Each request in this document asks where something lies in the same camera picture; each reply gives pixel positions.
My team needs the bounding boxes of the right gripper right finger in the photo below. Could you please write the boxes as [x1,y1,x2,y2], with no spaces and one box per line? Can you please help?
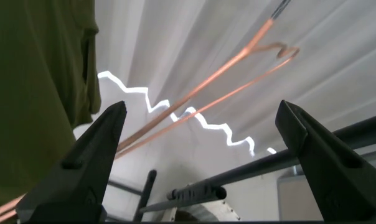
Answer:
[275,99,376,223]

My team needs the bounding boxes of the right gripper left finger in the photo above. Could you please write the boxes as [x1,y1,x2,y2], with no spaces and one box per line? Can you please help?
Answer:
[16,100,128,223]

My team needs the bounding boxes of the green printed T-shirt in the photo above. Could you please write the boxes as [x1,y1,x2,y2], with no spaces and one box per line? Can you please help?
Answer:
[0,0,101,212]

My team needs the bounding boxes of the pink clothes hanger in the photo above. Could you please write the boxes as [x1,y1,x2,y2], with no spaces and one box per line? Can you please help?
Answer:
[0,0,301,224]

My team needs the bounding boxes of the black clothes rack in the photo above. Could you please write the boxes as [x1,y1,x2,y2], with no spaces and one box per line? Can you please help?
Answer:
[106,111,376,222]

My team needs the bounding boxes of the white curtain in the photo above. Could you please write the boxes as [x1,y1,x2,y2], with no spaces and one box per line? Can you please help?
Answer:
[94,0,376,156]

